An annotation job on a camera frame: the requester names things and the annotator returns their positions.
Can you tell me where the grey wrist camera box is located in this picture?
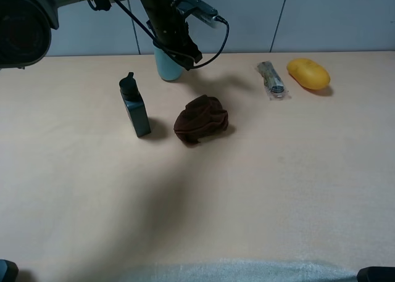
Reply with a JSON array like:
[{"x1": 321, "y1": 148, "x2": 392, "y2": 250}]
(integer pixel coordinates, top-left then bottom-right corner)
[{"x1": 175, "y1": 0, "x2": 218, "y2": 28}]

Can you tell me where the grey robot base front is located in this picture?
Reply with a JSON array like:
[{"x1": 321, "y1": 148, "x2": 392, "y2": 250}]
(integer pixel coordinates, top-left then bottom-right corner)
[{"x1": 106, "y1": 259, "x2": 357, "y2": 281}]

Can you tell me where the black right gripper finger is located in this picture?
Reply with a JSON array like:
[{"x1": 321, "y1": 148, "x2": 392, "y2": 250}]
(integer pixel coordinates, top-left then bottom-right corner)
[{"x1": 172, "y1": 39, "x2": 202, "y2": 71}]

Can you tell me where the black left base corner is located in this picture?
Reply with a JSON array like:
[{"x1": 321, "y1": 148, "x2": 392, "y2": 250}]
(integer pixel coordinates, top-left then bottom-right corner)
[{"x1": 0, "y1": 259, "x2": 19, "y2": 282}]

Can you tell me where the black right base corner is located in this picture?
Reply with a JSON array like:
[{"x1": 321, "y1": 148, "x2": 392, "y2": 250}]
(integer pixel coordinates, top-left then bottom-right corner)
[{"x1": 357, "y1": 267, "x2": 395, "y2": 282}]

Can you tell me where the yellow mango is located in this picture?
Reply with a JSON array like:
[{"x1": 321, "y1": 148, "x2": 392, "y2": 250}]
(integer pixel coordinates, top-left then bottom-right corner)
[{"x1": 286, "y1": 58, "x2": 331, "y2": 90}]

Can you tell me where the dark green square bottle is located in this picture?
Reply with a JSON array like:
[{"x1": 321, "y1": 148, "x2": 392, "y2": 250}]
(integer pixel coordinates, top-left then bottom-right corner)
[{"x1": 119, "y1": 72, "x2": 151, "y2": 138}]

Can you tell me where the black base corner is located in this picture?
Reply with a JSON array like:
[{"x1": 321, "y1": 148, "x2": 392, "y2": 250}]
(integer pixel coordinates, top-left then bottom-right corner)
[
  {"x1": 0, "y1": 259, "x2": 19, "y2": 282},
  {"x1": 357, "y1": 267, "x2": 395, "y2": 282}
]

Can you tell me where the crumpled brown cloth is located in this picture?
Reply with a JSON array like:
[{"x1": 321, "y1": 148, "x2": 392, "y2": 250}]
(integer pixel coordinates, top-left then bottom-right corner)
[{"x1": 173, "y1": 94, "x2": 229, "y2": 146}]

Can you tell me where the light blue plastic cup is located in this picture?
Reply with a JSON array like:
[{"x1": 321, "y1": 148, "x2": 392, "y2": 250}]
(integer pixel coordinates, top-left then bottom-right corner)
[{"x1": 154, "y1": 46, "x2": 183, "y2": 81}]

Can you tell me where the clear wrapped snack packet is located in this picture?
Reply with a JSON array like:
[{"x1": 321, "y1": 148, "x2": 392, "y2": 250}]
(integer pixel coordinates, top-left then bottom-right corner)
[{"x1": 256, "y1": 61, "x2": 291, "y2": 101}]

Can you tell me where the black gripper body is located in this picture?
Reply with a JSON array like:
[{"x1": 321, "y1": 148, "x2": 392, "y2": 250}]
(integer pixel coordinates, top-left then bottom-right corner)
[{"x1": 140, "y1": 0, "x2": 188, "y2": 51}]

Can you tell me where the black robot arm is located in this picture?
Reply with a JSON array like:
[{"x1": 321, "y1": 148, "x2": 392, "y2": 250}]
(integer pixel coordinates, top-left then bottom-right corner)
[{"x1": 1, "y1": 0, "x2": 202, "y2": 70}]

